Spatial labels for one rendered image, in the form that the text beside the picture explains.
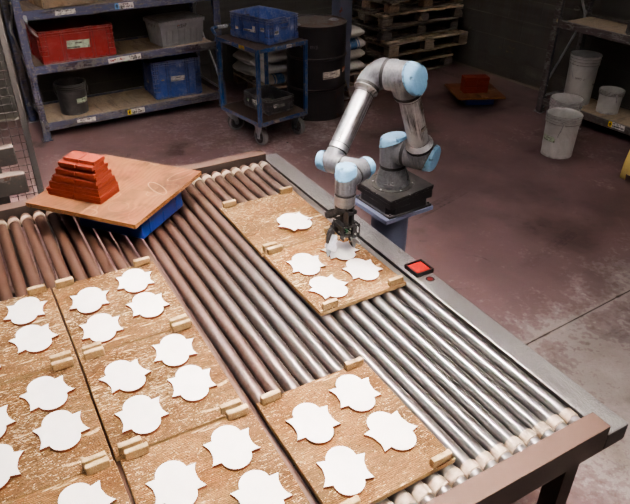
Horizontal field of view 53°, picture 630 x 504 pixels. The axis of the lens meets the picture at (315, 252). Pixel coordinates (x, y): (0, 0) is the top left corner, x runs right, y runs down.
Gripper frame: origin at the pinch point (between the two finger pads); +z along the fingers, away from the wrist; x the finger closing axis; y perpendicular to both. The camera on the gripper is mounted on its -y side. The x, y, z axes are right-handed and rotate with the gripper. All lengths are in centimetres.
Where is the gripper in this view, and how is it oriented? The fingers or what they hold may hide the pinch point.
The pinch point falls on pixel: (340, 250)
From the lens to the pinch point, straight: 236.4
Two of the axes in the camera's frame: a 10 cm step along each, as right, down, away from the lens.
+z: -0.1, 8.5, 5.3
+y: 5.1, 4.6, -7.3
